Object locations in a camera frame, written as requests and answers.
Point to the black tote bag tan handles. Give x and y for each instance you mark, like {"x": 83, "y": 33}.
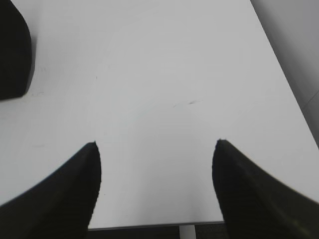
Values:
{"x": 15, "y": 52}

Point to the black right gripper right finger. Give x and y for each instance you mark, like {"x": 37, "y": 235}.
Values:
{"x": 254, "y": 204}

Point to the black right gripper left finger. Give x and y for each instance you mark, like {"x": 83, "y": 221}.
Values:
{"x": 60, "y": 206}

